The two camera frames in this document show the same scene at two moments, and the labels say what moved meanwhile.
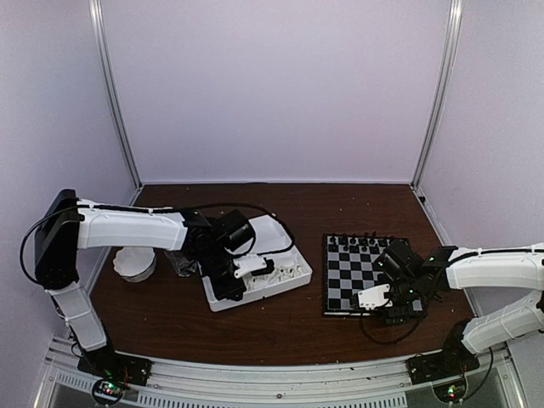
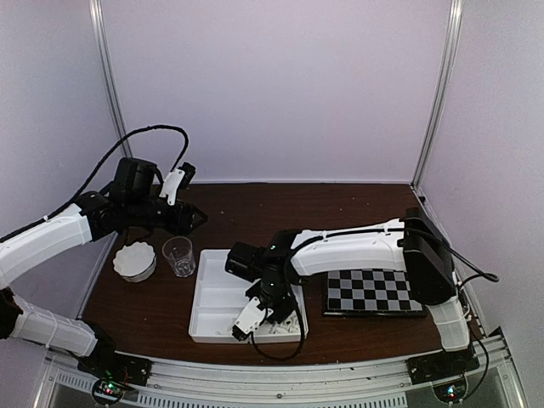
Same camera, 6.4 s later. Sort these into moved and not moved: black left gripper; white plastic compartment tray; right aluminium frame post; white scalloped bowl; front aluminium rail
Moved: black left gripper; white plastic compartment tray
Not moved: right aluminium frame post; white scalloped bowl; front aluminium rail
